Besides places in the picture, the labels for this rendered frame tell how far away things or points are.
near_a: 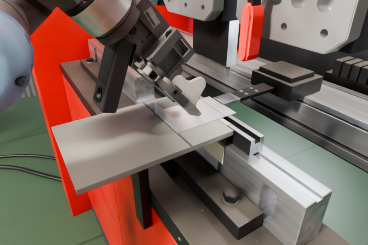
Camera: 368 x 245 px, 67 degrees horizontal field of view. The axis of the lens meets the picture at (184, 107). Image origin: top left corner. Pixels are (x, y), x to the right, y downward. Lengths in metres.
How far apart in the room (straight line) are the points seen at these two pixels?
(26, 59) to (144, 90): 0.64
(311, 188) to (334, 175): 1.69
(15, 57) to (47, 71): 1.10
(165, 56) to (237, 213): 0.27
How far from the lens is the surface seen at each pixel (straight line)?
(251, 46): 0.33
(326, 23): 0.31
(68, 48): 1.29
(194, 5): 0.46
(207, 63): 0.53
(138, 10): 0.39
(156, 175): 0.58
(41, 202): 1.92
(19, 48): 0.21
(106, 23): 0.36
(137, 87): 0.82
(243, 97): 0.59
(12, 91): 0.22
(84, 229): 1.68
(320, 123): 0.68
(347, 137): 0.65
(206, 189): 0.50
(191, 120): 0.50
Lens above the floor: 1.26
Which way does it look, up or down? 28 degrees down
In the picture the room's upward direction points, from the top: straight up
